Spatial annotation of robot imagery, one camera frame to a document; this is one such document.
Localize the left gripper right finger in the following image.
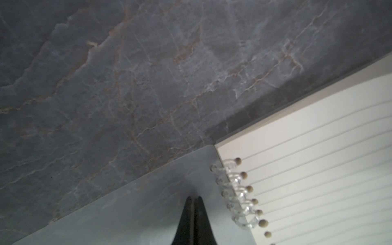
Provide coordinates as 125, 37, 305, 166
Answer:
194, 197, 217, 245

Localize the white lined spiral notebook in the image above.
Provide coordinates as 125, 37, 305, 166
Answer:
19, 55, 392, 245

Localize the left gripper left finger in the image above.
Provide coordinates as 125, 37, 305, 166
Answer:
172, 197, 194, 245

